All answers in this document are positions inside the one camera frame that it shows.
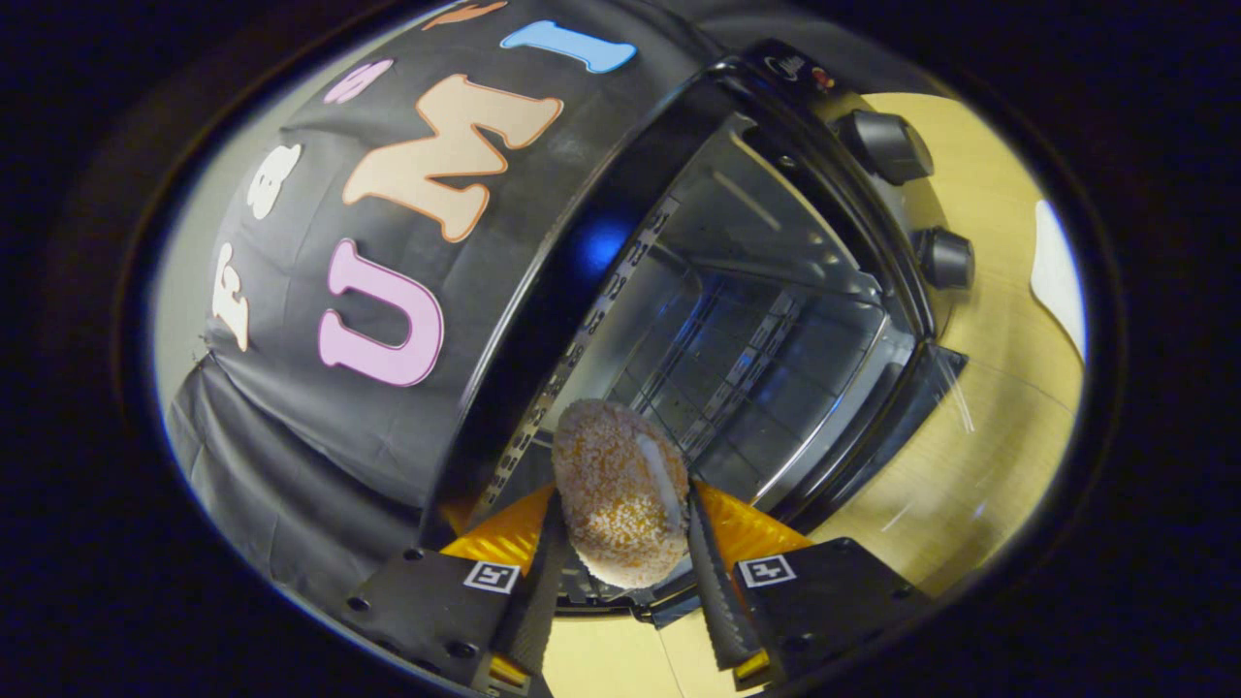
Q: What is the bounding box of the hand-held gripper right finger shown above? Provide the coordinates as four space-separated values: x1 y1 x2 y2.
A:
684 481 934 684

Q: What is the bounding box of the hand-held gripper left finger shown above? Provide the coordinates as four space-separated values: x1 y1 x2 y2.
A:
339 485 575 697

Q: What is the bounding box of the breaded fried cutlet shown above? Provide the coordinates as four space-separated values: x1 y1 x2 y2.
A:
551 397 692 590

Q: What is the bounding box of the black toaster oven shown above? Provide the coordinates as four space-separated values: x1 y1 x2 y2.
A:
422 39 976 627

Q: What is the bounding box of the black backdrop cloth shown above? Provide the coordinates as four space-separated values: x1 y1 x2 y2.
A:
165 0 723 621

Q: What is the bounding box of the white plate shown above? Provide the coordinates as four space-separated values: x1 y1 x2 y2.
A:
1030 199 1086 362

